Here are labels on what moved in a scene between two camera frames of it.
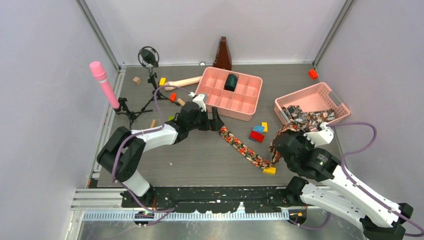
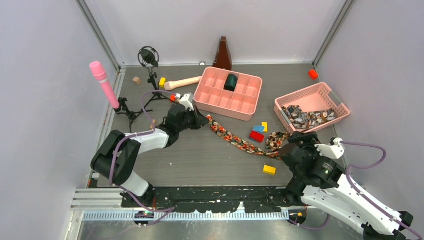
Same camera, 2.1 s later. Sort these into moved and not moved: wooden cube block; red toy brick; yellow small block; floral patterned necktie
Moved: floral patterned necktie
Not moved: wooden cube block; red toy brick; yellow small block
